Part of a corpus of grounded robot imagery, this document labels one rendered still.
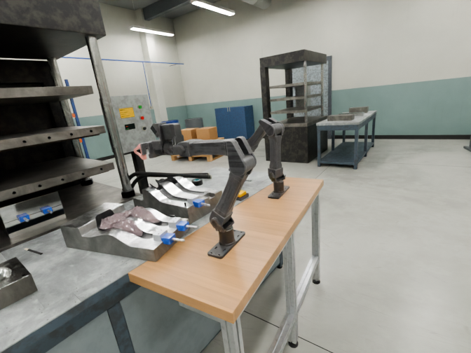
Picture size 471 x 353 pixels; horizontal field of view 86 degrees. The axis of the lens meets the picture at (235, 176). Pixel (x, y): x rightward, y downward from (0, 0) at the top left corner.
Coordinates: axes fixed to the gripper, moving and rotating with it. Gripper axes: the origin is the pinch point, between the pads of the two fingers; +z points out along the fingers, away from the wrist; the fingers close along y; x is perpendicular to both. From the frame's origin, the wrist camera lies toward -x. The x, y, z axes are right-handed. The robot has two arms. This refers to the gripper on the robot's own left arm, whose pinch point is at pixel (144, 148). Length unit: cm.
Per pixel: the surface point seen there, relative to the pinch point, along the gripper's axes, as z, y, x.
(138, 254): -10.3, 22.4, 37.8
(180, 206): -6.1, -8.7, 31.4
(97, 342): -5, 44, 62
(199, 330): -11, -1, 99
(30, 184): 74, 19, 15
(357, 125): -50, -383, 46
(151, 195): 17.7, -12.0, 28.5
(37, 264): 29, 42, 39
